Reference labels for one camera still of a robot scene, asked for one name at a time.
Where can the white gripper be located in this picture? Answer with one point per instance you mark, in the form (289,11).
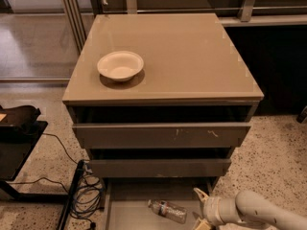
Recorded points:
(210,207)

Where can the clear plastic water bottle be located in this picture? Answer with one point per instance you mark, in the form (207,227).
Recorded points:
(168,210)

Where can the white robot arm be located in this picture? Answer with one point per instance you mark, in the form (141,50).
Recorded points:
(247,209)

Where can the grey open bottom drawer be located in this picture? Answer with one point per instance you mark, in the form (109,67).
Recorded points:
(126,204)

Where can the grey drawer cabinet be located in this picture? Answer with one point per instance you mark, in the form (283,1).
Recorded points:
(192,74)

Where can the grey middle drawer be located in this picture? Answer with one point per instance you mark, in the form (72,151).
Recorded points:
(133,168)

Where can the grey top drawer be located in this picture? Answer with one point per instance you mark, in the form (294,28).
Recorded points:
(161,136)

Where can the black metal stand leg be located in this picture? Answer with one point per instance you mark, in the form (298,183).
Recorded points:
(69,200)

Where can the dark object at right edge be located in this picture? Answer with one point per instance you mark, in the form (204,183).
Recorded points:
(302,116)

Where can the white paper bowl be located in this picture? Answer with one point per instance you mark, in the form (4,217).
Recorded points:
(120,65)

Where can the black side table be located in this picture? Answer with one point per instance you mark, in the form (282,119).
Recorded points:
(16,146)

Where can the black object on table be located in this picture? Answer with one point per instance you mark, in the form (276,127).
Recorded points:
(20,118)

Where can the grey wall shelf rail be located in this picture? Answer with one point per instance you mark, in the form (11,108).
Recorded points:
(249,4)

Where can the metal window frame post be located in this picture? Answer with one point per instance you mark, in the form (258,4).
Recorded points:
(73,14)

